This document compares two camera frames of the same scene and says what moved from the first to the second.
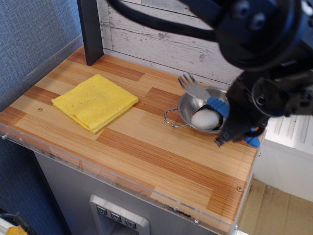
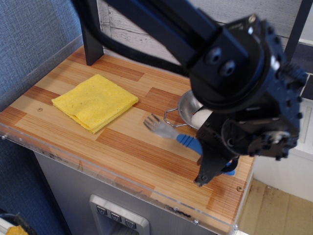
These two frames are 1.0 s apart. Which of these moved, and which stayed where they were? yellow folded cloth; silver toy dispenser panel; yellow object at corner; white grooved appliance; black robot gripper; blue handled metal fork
Moved: blue handled metal fork; black robot gripper
Stayed: yellow folded cloth; yellow object at corner; silver toy dispenser panel; white grooved appliance
